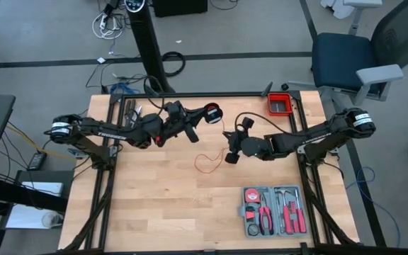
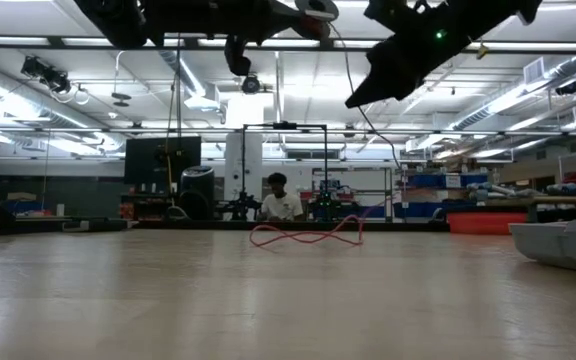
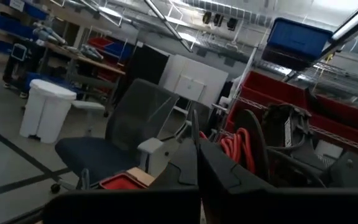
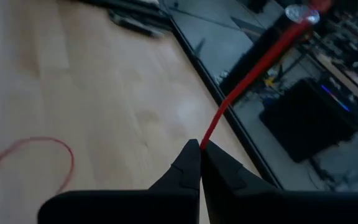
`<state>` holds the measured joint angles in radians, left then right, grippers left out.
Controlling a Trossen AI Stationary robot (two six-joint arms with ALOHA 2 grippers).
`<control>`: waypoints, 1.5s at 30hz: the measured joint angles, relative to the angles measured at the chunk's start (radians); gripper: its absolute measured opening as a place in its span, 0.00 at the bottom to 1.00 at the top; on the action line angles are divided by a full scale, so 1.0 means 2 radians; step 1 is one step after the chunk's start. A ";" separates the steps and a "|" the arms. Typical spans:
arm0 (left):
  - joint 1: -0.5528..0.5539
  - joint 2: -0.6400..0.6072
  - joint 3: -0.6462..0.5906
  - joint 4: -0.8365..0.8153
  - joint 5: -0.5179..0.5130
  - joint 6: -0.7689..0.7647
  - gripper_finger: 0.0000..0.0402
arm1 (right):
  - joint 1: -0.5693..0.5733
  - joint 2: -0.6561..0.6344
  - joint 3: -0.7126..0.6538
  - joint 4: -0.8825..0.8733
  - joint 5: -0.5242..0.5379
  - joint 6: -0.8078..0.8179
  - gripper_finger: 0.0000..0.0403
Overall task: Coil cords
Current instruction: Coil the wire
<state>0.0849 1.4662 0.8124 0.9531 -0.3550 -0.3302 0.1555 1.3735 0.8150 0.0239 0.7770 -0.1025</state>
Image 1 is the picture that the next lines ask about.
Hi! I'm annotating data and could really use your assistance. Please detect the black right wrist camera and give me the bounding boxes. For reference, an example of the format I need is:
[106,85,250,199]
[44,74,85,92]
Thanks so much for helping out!
[238,133,254,152]

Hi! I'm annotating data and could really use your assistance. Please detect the red handled pliers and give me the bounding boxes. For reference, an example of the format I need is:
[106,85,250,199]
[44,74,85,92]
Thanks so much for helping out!
[259,193,275,236]

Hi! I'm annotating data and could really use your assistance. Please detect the red wire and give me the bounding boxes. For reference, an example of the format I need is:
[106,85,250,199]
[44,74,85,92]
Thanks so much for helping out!
[193,118,228,175]

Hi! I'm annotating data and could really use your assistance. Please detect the red plastic bin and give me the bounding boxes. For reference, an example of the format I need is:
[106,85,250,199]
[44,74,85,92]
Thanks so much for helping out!
[266,92,294,118]

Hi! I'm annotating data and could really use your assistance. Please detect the black power adapter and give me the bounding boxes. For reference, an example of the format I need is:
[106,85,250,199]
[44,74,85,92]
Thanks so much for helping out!
[26,151,47,171]

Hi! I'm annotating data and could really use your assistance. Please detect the clear plastic cup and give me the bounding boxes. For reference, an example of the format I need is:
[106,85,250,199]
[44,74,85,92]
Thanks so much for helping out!
[40,211,64,228]

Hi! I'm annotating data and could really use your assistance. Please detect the black floor cables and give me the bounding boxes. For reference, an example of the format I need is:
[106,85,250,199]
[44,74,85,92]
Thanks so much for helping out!
[85,62,148,93]

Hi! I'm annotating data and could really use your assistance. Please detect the grey tool kit case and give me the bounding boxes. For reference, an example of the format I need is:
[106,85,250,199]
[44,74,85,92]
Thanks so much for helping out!
[237,184,310,239]

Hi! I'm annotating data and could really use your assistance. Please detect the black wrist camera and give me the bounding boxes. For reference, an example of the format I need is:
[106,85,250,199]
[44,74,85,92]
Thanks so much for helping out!
[238,133,254,152]
[164,100,188,123]

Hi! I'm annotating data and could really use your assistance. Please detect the blue floor cable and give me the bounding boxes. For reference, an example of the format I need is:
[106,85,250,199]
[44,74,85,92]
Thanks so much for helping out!
[110,81,134,95]
[345,166,402,247]

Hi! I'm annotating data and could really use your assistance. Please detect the navy office chair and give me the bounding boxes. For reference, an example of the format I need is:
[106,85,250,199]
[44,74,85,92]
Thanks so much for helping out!
[281,0,408,107]

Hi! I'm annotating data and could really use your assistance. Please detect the black aluminium table frame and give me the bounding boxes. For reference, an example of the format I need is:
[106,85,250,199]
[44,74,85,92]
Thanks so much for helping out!
[57,90,363,255]

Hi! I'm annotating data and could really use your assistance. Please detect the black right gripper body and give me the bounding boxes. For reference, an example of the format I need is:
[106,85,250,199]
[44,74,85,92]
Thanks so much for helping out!
[225,117,256,164]

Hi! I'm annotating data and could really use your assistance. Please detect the black looped camera cable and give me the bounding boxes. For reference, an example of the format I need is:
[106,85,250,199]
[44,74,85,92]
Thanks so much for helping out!
[234,112,299,137]
[143,75,166,111]

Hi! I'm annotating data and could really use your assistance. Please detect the black tower fan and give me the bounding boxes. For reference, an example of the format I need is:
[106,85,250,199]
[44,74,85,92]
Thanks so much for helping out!
[124,0,176,95]

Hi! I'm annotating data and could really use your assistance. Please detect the black wire stripper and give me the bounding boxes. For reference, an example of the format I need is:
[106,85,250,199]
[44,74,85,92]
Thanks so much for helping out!
[124,98,137,125]

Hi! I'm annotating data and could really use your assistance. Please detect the white power strip cables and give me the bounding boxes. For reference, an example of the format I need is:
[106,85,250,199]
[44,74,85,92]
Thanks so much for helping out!
[91,10,124,40]

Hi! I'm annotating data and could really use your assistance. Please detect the white sheet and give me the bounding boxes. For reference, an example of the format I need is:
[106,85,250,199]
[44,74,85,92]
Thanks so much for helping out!
[19,181,64,198]

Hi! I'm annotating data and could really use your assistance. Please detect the black coiled floor cable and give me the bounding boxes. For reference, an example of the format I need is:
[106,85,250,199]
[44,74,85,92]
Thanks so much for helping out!
[161,51,186,78]

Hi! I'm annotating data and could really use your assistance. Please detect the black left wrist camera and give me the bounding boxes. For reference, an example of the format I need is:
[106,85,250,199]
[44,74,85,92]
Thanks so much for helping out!
[164,100,188,123]

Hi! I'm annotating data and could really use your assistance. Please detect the black angled rail bracket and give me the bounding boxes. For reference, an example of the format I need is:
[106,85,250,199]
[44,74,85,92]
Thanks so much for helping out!
[260,81,274,97]
[144,84,161,97]

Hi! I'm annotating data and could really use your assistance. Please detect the silver hammer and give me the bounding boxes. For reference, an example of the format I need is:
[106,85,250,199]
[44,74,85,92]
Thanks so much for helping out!
[274,188,290,234]

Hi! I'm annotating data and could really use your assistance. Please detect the yellow cable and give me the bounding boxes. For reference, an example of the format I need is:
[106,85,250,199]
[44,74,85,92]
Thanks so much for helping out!
[5,123,77,160]

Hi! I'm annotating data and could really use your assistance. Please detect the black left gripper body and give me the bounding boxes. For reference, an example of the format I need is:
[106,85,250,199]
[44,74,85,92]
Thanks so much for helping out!
[178,109,200,144]

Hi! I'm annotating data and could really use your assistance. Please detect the red tape measure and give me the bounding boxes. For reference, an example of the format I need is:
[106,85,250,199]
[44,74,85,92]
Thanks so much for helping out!
[244,188,261,204]

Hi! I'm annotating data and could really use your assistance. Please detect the white office chair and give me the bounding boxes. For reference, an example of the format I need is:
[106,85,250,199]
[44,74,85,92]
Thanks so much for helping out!
[319,0,384,35]

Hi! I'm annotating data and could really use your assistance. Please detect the black wire spool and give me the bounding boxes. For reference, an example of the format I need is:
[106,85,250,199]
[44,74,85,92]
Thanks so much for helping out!
[203,102,225,125]

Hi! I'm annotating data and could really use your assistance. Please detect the black cabinet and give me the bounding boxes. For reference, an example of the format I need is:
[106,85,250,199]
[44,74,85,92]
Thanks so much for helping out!
[152,0,208,18]

